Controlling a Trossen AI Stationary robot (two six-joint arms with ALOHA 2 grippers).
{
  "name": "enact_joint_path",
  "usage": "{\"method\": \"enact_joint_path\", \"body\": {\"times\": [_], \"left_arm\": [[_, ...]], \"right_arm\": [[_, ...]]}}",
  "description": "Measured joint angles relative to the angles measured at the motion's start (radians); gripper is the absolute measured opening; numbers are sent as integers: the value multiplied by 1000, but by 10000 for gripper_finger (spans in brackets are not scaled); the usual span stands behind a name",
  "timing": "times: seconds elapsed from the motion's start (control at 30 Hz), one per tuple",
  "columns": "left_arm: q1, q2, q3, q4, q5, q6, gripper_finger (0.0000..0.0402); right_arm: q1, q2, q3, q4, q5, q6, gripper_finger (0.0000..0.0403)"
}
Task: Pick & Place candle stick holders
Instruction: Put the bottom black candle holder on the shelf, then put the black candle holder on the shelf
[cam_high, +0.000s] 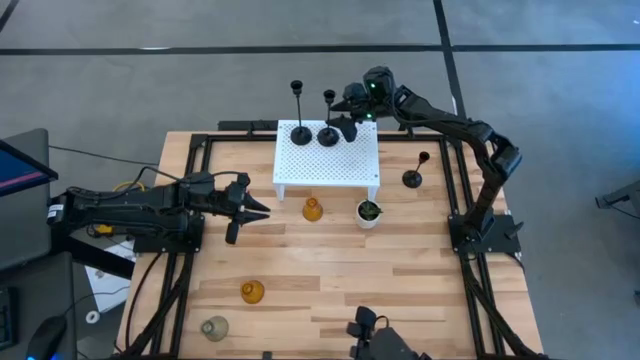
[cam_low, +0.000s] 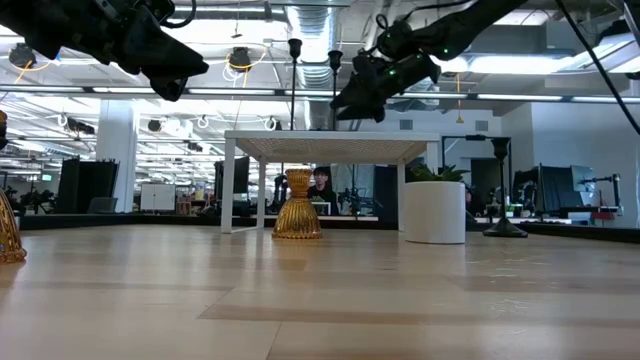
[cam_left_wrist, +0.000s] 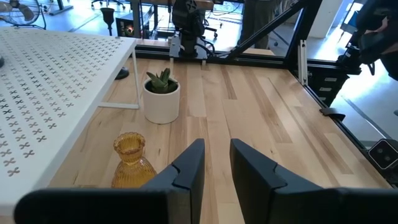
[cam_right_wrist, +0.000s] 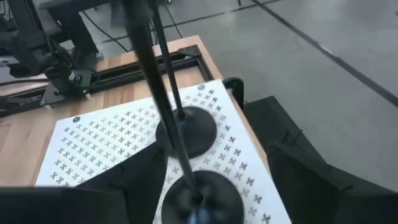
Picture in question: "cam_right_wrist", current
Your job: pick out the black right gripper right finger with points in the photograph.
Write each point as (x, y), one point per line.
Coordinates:
(326, 199)

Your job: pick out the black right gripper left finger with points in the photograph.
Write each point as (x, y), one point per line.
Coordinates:
(124, 199)

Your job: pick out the medium black candlestick holder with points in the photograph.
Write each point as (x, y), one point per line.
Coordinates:
(217, 199)

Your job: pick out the tall black candlestick holder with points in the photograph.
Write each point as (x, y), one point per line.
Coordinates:
(196, 130)

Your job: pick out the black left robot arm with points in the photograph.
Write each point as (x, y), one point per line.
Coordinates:
(31, 46)

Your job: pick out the white perforated metal shelf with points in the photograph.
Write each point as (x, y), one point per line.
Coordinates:
(102, 140)

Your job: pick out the black table edge bracket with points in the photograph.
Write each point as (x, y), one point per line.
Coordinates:
(234, 87)

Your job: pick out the black frame post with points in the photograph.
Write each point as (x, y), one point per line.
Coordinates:
(71, 31)

